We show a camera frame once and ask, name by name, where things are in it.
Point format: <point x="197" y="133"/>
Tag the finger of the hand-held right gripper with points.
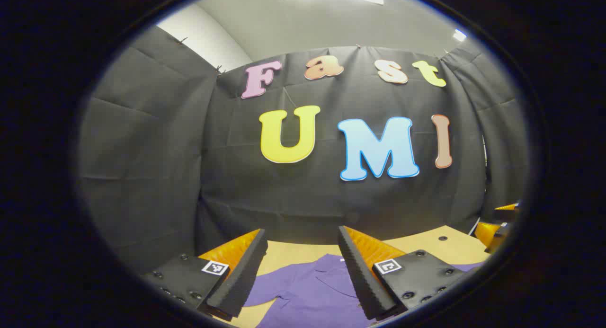
<point x="507" y="207"/>
<point x="486" y="233"/>

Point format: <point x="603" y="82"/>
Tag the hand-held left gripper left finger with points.
<point x="241" y="276"/>

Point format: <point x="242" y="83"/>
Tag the purple knit cardigan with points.
<point x="307" y="295"/>

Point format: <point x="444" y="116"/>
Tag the black backdrop cloth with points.
<point x="307" y="200"/>

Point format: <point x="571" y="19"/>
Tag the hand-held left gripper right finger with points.
<point x="360" y="276"/>

